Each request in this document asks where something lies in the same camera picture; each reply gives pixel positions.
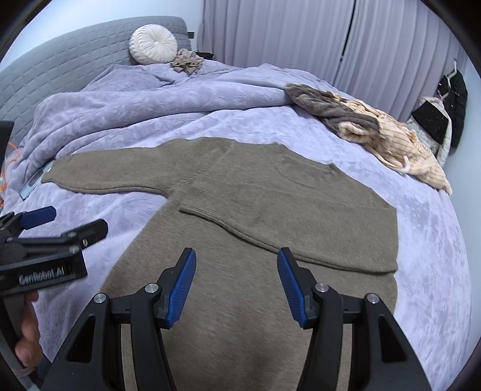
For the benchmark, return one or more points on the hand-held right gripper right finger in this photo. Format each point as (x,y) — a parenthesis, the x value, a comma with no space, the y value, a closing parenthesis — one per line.
(291,285)

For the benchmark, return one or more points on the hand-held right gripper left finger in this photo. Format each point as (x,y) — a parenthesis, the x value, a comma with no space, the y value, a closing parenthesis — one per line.
(182,285)

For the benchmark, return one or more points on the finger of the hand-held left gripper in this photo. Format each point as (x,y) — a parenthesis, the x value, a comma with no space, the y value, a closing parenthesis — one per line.
(75,235)
(37,217)

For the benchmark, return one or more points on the olive knit sweater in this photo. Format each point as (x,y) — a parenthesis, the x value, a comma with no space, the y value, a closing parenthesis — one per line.
(263,195)

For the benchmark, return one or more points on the white clothes hanger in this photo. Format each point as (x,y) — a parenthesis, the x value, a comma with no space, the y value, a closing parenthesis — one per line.
(454,69)

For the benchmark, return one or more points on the person's left hand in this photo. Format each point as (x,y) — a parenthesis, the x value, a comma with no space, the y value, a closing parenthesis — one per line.
(28,331)

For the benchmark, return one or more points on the lavender embossed blanket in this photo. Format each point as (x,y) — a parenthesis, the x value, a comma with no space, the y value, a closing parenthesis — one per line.
(150,112)

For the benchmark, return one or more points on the grey quilted headboard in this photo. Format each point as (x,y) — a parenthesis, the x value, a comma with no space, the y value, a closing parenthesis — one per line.
(56,56)

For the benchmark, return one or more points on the cream striped plush garment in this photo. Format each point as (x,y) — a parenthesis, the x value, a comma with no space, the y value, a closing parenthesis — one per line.
(406,150)

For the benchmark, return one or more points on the grey-brown plush garment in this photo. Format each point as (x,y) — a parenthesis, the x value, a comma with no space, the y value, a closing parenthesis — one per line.
(330,107)

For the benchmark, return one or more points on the taupe crumpled cloth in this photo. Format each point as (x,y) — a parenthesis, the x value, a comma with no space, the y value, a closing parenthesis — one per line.
(187,62)

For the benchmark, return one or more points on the white round pleated pillow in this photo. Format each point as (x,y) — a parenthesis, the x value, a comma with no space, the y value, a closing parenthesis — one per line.
(152,43)

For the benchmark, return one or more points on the black speckled cloth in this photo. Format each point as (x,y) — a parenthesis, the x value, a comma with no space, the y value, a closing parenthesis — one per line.
(432,120)

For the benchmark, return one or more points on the black bedside object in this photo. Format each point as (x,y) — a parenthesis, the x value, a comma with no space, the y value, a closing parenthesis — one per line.
(206,55)

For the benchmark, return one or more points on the black hanging jacket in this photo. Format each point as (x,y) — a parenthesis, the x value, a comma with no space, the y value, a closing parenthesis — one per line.
(458,109)

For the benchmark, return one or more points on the light grey curtain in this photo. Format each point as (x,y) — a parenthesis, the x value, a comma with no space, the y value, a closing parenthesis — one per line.
(300,34)

